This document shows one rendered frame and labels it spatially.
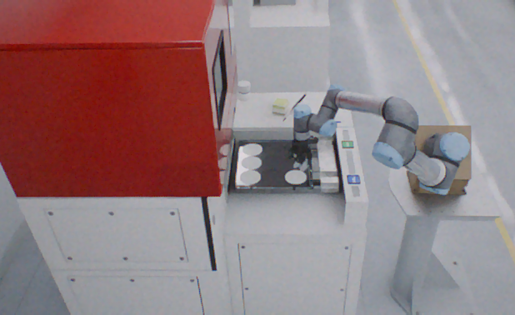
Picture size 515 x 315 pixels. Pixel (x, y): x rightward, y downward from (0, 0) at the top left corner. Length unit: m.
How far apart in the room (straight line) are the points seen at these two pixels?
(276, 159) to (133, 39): 1.16
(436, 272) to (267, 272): 1.07
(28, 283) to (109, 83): 2.06
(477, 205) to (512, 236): 1.15
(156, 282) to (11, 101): 0.94
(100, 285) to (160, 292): 0.25
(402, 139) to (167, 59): 0.85
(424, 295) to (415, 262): 0.33
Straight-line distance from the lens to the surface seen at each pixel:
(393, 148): 1.77
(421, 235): 2.63
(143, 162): 1.69
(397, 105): 1.83
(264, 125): 2.54
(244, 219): 2.22
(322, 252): 2.24
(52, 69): 1.58
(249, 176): 2.32
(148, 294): 2.23
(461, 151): 2.16
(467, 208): 2.41
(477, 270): 3.29
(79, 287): 2.29
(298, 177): 2.30
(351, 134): 2.49
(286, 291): 2.46
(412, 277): 2.87
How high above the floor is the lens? 2.40
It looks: 39 degrees down
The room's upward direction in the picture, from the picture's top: 3 degrees counter-clockwise
